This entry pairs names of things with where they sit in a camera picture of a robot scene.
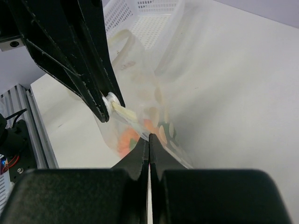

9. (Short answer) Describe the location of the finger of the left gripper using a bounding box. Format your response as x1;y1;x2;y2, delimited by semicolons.
78;0;125;106

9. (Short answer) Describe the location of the aluminium mounting rail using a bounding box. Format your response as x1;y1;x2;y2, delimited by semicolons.
0;84;59;170

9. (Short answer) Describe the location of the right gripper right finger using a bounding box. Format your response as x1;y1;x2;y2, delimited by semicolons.
149;134;291;224

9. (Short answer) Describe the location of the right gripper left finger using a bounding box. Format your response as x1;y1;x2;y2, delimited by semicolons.
0;139;149;224

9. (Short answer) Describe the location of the white slotted cable duct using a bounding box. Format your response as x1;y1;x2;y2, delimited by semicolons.
0;172;14;213

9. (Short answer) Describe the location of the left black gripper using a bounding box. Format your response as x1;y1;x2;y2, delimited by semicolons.
0;0;109;122

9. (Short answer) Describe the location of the clear polka dot zip bag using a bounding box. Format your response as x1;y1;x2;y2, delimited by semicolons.
96;29;192;168

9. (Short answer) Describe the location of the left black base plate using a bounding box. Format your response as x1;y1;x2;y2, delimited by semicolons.
0;119;37;183

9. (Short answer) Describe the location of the orange peach toy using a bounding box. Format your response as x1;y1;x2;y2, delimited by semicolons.
117;119;158;158

